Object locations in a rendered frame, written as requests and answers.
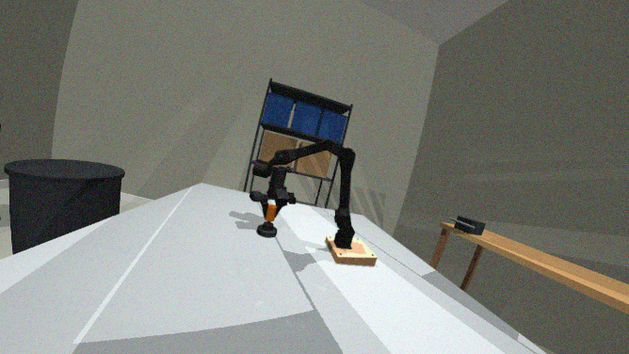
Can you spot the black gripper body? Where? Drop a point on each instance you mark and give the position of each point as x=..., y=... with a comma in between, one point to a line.
x=258, y=196

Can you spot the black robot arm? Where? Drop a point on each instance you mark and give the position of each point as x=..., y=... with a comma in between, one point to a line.
x=344, y=236

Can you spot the orange knob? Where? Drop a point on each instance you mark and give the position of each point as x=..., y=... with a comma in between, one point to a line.
x=271, y=212

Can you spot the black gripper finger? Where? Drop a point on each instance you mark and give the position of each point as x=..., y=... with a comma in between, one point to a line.
x=279, y=208
x=264, y=207

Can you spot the dark grey round pedestal with shaft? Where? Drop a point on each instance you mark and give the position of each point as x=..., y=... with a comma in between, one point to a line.
x=267, y=230

